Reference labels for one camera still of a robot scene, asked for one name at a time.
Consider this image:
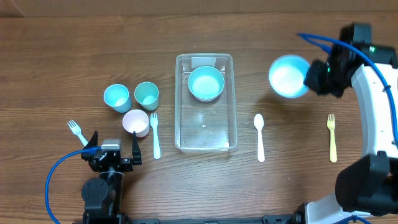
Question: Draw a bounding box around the light blue plastic fork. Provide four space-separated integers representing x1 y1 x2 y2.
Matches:
150 113 161 159

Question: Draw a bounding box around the pink plastic bowl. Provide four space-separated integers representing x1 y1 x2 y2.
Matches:
195 96 218 102

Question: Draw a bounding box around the pink plastic spoon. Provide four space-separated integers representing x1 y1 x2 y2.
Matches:
254 113 265 162

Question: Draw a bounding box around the green plastic bowl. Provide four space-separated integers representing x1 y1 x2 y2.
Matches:
188 66 225 98

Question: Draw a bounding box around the left blue cable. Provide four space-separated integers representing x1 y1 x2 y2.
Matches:
45 146 102 224

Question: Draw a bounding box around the yellow plastic fork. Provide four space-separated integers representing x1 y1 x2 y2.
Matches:
326 114 337 162

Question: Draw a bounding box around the pale green plastic fork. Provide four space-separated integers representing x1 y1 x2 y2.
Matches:
67 119 88 146

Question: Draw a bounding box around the blue plastic cup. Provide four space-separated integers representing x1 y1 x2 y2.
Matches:
103 83 132 113

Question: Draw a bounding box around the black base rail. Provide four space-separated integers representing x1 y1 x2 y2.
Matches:
77 212 306 224

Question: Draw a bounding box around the green plastic cup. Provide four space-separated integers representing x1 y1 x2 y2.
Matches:
134 82 159 111

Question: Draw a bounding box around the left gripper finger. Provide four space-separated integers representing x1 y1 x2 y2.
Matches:
84 131 98 149
132 131 142 159

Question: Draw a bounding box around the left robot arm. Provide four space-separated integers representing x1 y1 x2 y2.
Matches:
81 132 142 224

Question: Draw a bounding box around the pink plastic cup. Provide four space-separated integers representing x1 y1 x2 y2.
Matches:
122 110 149 138

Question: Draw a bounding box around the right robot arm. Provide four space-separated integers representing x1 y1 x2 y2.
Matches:
291 40 397 223

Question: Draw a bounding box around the clear plastic container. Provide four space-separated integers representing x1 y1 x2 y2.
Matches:
175 53 238 153

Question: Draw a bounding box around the blue plastic bowl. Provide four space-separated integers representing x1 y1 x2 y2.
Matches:
269 54 310 98

